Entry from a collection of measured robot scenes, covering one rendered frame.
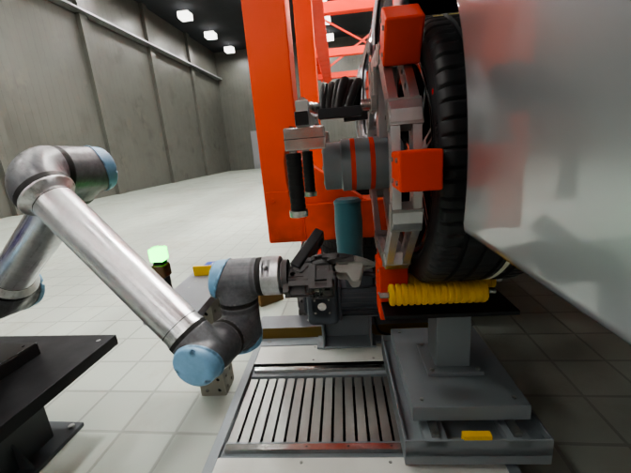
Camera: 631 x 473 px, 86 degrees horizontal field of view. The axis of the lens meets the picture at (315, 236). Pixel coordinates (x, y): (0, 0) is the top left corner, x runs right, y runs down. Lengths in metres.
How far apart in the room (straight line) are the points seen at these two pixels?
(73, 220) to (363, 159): 0.66
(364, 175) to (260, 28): 0.79
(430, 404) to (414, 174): 0.65
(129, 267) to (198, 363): 0.24
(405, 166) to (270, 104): 0.90
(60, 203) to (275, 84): 0.87
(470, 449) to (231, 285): 0.72
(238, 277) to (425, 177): 0.44
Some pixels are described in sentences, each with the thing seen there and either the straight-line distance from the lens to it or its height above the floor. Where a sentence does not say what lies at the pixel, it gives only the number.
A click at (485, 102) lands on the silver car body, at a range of 0.53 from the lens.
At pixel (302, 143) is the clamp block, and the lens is 0.77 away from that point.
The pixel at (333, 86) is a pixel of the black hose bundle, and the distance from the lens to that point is 0.80.
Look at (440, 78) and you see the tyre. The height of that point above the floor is 1.01.
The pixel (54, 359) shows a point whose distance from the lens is 1.46.
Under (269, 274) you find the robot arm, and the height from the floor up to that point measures 0.64.
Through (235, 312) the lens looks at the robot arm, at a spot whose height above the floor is 0.56.
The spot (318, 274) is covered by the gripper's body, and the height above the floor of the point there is 0.63.
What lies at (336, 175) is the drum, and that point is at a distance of 0.90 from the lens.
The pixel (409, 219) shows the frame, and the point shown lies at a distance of 0.72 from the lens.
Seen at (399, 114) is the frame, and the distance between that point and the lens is 0.70.
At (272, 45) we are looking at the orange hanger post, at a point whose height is 1.28.
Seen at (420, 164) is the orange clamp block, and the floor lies 0.86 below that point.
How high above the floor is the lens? 0.90
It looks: 15 degrees down
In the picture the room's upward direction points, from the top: 5 degrees counter-clockwise
